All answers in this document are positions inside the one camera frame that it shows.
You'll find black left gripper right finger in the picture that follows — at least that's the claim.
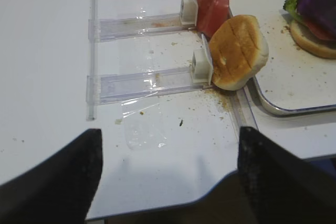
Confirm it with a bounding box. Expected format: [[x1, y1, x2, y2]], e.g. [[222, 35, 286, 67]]
[[237, 126, 335, 223]]

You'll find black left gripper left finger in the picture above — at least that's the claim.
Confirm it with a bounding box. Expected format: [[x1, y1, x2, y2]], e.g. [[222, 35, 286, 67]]
[[1, 129, 103, 223]]

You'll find purple lettuce leaf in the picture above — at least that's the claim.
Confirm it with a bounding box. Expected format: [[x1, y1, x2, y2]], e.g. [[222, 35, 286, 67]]
[[297, 0, 335, 38]]

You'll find tomato slice on burger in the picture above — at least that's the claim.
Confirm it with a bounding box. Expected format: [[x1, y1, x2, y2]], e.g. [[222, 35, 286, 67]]
[[304, 19, 335, 41]]

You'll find green lettuce on burger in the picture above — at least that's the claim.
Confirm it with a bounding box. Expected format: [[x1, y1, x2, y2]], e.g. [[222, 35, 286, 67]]
[[283, 0, 305, 25]]

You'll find tomato slice left rack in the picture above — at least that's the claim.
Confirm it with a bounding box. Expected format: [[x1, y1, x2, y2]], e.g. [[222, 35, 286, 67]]
[[196, 0, 229, 38]]

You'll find clear tape patch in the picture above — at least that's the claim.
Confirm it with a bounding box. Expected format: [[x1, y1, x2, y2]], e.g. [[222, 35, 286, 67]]
[[121, 96, 167, 150]]

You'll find metal tray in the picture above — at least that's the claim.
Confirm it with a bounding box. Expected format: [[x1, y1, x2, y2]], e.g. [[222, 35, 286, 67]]
[[229, 0, 335, 115]]

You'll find clear left lower track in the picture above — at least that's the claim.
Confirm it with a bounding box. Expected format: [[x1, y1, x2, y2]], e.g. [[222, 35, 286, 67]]
[[86, 66, 213, 105]]

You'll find clear track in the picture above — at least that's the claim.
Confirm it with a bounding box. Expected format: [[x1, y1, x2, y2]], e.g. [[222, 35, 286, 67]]
[[88, 13, 196, 42], [86, 66, 213, 105]]

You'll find white pusher left lower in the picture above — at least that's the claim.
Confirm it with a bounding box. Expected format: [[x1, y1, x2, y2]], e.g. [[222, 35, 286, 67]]
[[191, 34, 214, 86]]

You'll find white pusher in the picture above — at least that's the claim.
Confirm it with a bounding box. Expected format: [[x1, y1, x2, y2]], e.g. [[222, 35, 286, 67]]
[[191, 34, 214, 86], [180, 0, 198, 26]]

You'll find bun half left rack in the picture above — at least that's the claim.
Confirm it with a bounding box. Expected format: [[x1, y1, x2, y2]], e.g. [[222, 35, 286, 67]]
[[208, 15, 269, 91]]

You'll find bottom bun on tray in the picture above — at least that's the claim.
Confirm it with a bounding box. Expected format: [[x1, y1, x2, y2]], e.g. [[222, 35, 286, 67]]
[[290, 20, 335, 59]]

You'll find clear left upper track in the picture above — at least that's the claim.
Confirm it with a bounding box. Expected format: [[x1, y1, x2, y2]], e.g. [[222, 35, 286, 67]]
[[88, 13, 196, 42]]

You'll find white pusher left upper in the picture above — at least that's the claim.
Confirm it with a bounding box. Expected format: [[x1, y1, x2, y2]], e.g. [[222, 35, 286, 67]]
[[180, 0, 198, 26]]

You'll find clear left long rail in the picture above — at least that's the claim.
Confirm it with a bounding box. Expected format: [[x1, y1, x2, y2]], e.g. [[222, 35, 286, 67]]
[[186, 0, 260, 143]]

